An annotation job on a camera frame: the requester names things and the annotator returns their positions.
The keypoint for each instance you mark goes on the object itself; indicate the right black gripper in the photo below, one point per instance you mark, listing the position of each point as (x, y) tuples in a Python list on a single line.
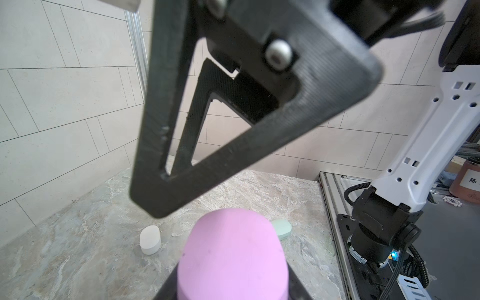
[(315, 24)]

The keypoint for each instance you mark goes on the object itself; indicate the mint green earbud case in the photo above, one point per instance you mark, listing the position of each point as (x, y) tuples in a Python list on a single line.
[(282, 227)]

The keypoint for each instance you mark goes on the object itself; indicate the aluminium front rail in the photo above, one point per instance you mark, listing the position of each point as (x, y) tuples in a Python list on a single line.
[(332, 187)]

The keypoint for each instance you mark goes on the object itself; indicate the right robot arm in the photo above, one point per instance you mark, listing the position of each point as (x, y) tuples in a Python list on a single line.
[(388, 210)]

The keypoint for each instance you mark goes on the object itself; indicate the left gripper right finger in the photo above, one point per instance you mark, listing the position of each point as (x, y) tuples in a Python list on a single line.
[(296, 290)]

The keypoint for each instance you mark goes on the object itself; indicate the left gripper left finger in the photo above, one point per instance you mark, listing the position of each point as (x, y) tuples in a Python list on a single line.
[(171, 289)]

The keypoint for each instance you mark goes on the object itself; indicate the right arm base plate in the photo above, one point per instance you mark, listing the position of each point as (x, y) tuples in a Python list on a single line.
[(371, 279)]

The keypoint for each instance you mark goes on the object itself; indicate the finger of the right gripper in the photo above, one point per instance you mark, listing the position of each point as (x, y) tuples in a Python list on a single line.
[(284, 67), (243, 95)]

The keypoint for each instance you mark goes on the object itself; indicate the purple earbud case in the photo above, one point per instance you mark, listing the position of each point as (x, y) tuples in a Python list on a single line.
[(233, 254)]

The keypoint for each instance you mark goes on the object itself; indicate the white earbud case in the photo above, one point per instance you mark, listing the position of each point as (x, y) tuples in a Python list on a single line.
[(150, 240)]

